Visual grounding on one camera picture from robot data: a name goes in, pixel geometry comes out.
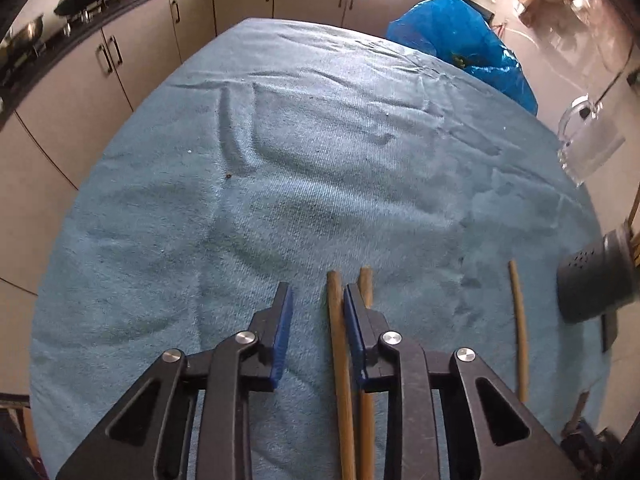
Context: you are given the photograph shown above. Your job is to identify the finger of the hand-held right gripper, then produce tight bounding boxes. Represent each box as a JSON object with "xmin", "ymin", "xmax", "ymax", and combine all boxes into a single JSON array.
[{"xmin": 560, "ymin": 419, "xmax": 626, "ymax": 480}]

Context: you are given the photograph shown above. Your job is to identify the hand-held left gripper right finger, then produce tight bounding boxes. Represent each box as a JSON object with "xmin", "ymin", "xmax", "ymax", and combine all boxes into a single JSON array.
[{"xmin": 342, "ymin": 282, "xmax": 583, "ymax": 480}]

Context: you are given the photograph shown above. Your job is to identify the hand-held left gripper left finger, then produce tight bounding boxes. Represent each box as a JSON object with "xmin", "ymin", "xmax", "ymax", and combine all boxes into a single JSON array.
[{"xmin": 55, "ymin": 281, "xmax": 294, "ymax": 480}]

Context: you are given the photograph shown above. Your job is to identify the wooden chopstick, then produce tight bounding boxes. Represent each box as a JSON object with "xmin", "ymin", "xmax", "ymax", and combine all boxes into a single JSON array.
[
  {"xmin": 326, "ymin": 270, "xmax": 357, "ymax": 480},
  {"xmin": 358, "ymin": 266, "xmax": 377, "ymax": 480},
  {"xmin": 507, "ymin": 259, "xmax": 530, "ymax": 404},
  {"xmin": 627, "ymin": 195, "xmax": 640, "ymax": 267}
]

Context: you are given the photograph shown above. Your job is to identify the black perforated utensil holder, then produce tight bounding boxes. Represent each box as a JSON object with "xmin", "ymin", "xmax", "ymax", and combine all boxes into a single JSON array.
[{"xmin": 556, "ymin": 222, "xmax": 640, "ymax": 324}]

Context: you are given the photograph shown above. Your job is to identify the blue towel table cover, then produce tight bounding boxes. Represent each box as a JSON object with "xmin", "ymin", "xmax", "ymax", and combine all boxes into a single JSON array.
[{"xmin": 30, "ymin": 17, "xmax": 613, "ymax": 480}]

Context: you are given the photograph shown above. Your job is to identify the clear glass pitcher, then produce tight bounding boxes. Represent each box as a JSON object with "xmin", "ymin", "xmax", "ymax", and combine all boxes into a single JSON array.
[{"xmin": 556, "ymin": 94, "xmax": 627, "ymax": 188}]

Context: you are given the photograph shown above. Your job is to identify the beige kitchen base cabinets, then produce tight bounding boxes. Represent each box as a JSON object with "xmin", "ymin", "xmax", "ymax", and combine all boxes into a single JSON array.
[{"xmin": 0, "ymin": 0, "xmax": 441, "ymax": 396}]

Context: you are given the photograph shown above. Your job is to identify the blue plastic bag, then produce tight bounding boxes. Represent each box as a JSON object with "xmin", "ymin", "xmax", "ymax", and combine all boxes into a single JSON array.
[{"xmin": 385, "ymin": 0, "xmax": 539, "ymax": 117}]

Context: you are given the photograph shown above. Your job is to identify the black cable with plug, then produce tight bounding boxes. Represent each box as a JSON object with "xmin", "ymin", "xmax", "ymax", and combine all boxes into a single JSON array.
[{"xmin": 582, "ymin": 45, "xmax": 640, "ymax": 111}]

